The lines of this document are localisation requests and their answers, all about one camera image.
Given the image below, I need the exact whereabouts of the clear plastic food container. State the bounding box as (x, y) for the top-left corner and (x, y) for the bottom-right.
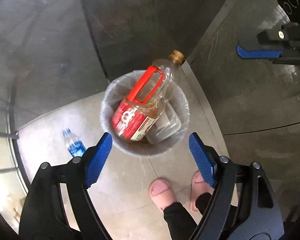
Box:
(146, 101), (181, 145)

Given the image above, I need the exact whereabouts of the oil bottle with red handle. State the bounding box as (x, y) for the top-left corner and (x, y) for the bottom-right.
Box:
(111, 50), (185, 141)

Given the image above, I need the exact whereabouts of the white trash bin with liner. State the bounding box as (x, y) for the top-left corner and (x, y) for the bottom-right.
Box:
(100, 70), (190, 157)

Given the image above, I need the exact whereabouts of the crushed clear water bottle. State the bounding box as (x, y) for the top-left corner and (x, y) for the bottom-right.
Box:
(62, 128), (86, 157)

